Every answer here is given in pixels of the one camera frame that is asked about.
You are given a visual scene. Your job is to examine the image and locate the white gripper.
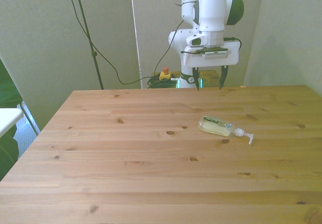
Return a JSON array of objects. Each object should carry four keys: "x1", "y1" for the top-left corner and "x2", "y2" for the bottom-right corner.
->
[{"x1": 182, "y1": 40, "x2": 239, "y2": 92}]

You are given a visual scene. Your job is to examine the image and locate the clear sanitizer pump bottle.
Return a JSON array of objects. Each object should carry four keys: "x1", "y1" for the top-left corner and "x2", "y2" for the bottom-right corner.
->
[{"x1": 198, "y1": 115, "x2": 255, "y2": 145}]

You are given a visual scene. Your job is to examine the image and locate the yellow emergency stop button box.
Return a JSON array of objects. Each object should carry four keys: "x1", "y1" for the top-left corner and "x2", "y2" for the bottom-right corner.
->
[{"x1": 159, "y1": 67, "x2": 175, "y2": 81}]

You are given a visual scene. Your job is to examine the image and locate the green leafy plant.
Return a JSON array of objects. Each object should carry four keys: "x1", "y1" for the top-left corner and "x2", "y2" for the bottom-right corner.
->
[{"x1": 0, "y1": 57, "x2": 24, "y2": 182}]

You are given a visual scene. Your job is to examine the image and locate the white table with metal legs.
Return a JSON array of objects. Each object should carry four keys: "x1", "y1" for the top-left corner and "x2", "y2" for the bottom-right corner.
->
[{"x1": 0, "y1": 100, "x2": 40, "y2": 139}]

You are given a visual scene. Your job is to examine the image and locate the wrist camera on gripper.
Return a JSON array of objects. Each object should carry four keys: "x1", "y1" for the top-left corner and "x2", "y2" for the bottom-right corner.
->
[{"x1": 181, "y1": 46, "x2": 229, "y2": 59}]

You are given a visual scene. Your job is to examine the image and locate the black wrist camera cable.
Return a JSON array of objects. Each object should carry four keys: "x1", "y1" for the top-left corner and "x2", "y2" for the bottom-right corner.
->
[{"x1": 223, "y1": 36, "x2": 243, "y2": 50}]

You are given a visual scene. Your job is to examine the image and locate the coiled dark cable bundle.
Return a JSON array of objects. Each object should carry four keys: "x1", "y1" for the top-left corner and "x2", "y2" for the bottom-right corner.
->
[{"x1": 147, "y1": 76, "x2": 180, "y2": 89}]

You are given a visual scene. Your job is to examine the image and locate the black cable to stop button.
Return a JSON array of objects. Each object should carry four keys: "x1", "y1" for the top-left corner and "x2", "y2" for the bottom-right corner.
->
[{"x1": 154, "y1": 20, "x2": 186, "y2": 78}]

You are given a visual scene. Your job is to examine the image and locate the white vertical wall trim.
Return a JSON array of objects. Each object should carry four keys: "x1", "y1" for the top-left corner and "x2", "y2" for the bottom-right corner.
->
[{"x1": 129, "y1": 0, "x2": 143, "y2": 89}]

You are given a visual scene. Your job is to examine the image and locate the thin black stand cable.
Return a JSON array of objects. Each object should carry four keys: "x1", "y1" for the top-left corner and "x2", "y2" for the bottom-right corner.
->
[{"x1": 62, "y1": 0, "x2": 162, "y2": 86}]

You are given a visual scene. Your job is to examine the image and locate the dark straight camera stand pole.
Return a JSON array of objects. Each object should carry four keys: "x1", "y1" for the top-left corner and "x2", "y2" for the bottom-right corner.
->
[{"x1": 71, "y1": 0, "x2": 105, "y2": 90}]

